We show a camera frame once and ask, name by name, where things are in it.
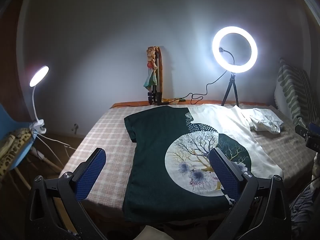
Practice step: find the folded white garment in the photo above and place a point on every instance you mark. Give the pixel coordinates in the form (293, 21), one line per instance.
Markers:
(265, 122)

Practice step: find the checkered bed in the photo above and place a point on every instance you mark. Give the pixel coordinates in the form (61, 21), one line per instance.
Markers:
(105, 135)

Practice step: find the leopard print cloth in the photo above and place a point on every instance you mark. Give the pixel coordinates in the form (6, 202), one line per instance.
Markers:
(12, 145)

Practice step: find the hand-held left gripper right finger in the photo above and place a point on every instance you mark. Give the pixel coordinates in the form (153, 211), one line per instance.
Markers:
(223, 175)

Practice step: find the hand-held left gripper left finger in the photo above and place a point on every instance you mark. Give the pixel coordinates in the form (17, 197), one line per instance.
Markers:
(91, 177)

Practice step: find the green and white printed T-shirt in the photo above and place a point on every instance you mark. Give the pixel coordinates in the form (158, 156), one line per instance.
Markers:
(155, 155)

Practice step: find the green striped pillow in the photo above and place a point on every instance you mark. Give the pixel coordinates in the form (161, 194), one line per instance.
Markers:
(287, 85)

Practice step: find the blue chair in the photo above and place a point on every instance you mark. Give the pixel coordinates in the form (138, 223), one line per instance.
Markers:
(7, 122)

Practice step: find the wall socket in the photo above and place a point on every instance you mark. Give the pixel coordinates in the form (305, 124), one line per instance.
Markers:
(75, 126)

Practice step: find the folded tripod with doll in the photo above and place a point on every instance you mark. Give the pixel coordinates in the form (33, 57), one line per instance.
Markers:
(151, 60)

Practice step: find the white clip-on desk lamp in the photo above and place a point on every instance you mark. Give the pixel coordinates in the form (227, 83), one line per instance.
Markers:
(40, 75)

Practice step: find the small black tripod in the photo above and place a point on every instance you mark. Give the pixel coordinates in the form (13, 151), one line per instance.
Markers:
(232, 80)

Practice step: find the person's striped clothing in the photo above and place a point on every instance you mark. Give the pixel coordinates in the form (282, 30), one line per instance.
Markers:
(302, 212)

